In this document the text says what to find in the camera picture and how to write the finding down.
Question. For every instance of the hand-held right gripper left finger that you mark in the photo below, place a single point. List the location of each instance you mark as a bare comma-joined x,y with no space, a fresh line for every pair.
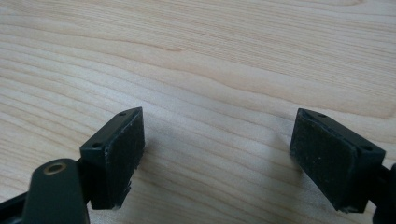
116,155

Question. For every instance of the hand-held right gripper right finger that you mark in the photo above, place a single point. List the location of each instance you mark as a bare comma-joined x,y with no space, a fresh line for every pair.
330,161

